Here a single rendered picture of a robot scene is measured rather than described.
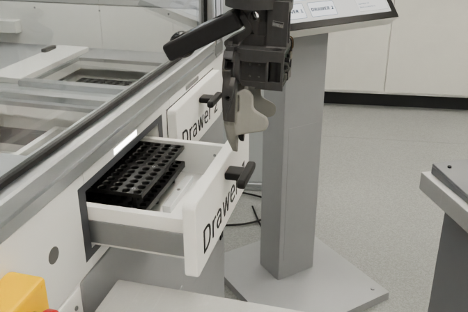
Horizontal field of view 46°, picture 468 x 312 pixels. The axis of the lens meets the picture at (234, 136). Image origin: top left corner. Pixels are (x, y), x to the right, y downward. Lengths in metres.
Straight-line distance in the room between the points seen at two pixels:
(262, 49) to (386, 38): 3.06
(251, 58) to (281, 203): 1.19
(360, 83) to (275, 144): 2.07
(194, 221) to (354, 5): 1.12
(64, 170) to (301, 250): 1.40
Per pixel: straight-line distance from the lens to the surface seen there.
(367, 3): 1.72
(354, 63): 3.76
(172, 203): 0.85
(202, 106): 1.14
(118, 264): 0.90
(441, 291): 1.30
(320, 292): 2.00
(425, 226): 2.52
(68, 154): 0.70
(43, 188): 0.68
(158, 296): 0.81
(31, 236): 0.67
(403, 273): 2.21
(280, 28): 0.71
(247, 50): 0.70
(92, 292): 0.83
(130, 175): 0.83
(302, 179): 1.86
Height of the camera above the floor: 1.27
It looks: 23 degrees down
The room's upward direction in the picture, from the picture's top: straight up
